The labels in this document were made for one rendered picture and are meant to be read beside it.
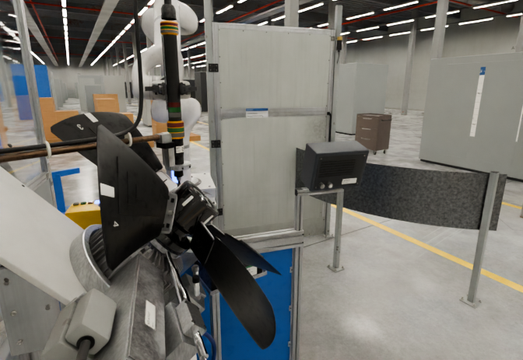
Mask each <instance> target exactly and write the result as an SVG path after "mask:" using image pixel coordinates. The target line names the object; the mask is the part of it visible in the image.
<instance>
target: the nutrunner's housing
mask: <svg viewBox="0 0 523 360"><path fill-rule="evenodd" d="M161 19H162V20H168V21H174V20H177V17H176V9H175V8H174V6H173V5H172V1H171V0H164V4H163V5H162V7H161ZM172 142H175V148H174V158H175V165H181V164H184V140H183V138H180V139H172ZM183 175H184V174H183V170H182V171H174V177H182V176H183Z"/></svg>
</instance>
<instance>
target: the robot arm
mask: <svg viewBox="0 0 523 360"><path fill-rule="evenodd" d="M171 1H172V5H173V6H174V8H175V9H176V17H177V20H174V22H177V23H178V28H179V35H177V52H178V66H179V79H180V94H181V119H182V121H183V122H184V138H183V140H184V161H189V162H191V160H190V144H189V138H190V133H191V130H192V128H193V127H194V126H195V124H196V123H197V121H198V119H199V118H200V117H201V114H202V108H201V105H200V103H199V102H198V101H197V100H196V99H193V98H190V97H191V93H190V92H191V91H198V90H197V86H190V83H189V82H187V81H182V79H183V76H184V62H183V57H182V55H181V35H190V34H193V33H194V32H195V31H196V30H197V29H198V18H197V16H196V14H195V12H194V11H193V10H192V9H191V8H190V7H188V6H187V5H185V4H184V3H182V2H179V1H178V0H171ZM163 4H164V0H154V3H153V8H150V9H147V10H145V11H144V12H143V13H142V16H141V20H140V21H141V27H142V31H143V32H144V34H145V35H146V36H147V37H148V38H149V39H150V40H151V42H152V43H153V44H154V46H152V47H150V48H148V49H146V50H145V51H143V52H142V53H141V56H142V79H143V99H144V100H152V101H153V102H152V104H151V108H150V113H151V117H152V118H153V120H154V121H156V122H159V123H167V122H168V120H169V117H168V110H167V105H166V92H165V82H164V72H163V50H162V39H161V36H163V35H162V34H161V33H160V22H161V21H168V20H162V19H161V7H162V5H163ZM158 65H160V76H150V75H147V72H148V71H149V70H150V69H151V68H154V67H156V66H158ZM132 94H133V96H134V97H135V98H137V99H139V76H138V64H137V59H136V60H135V63H134V65H133V68H132ZM183 174H184V175H183V176H182V177H181V183H183V182H185V181H186V180H189V181H191V182H192V183H193V184H197V183H198V179H197V178H195V177H193V176H192V175H191V168H190V169H188V170H183Z"/></svg>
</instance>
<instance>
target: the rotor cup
mask: <svg viewBox="0 0 523 360"><path fill-rule="evenodd" d="M173 193H174V194H176V195H177V205H176V209H175V214H174V222H173V226H172V230H171V232H170V233H161V234H160V235H159V237H157V238H158V239H159V240H160V241H161V242H162V243H163V244H164V245H165V246H167V247H168V248H170V249H171V250H172V251H174V252H176V253H181V254H183V253H186V252H187V251H188V250H189V249H190V246H189V245H190V242H189V239H188V237H187V236H188V235H189V234H191V235H194V232H195V228H196V226H197V224H198V220H200V221H201V222H203V223H204V222H205V221H206V220H207V219H208V218H209V217H211V216H212V215H213V217H212V218H211V219H210V220H209V221H208V222H207V223H206V224H205V226H207V225H208V224H209V223H210V222H211V221H212V220H213V219H214V218H216V217H217V215H218V214H219V212H218V210H217V208H216V206H215V205H214V204H213V203H212V202H211V201H210V200H209V198H208V197H207V196H206V195H205V194H204V193H203V192H202V191H201V190H200V189H199V188H198V187H197V186H196V185H195V184H193V183H192V182H191V181H189V180H186V181H185V182H183V184H182V185H180V186H179V187H178V188H177V189H176V190H175V191H174V192H173ZM199 195H201V196H203V197H204V199H205V201H203V200H202V199H201V198H200V197H199ZM190 196H192V197H193V198H192V199H191V200H190V201H189V202H188V203H187V204H186V205H185V206H183V203H184V202H185V201H186V200H187V199H188V198H189V197H190Z"/></svg>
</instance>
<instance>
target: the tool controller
mask: <svg viewBox="0 0 523 360"><path fill-rule="evenodd" d="M368 154H369V149H367V148H365V147H364V146H363V145H361V144H360V143H359V142H358V141H344V142H317V143H307V144H306V148H305V153H304V162H303V168H302V173H301V178H300V179H301V180H302V182H303V183H304V184H305V186H306V187H307V188H308V189H309V191H316V190H330V189H338V188H345V187H358V186H359V185H360V183H361V180H362V176H363V171H364V168H365V165H366V162H367V157H368Z"/></svg>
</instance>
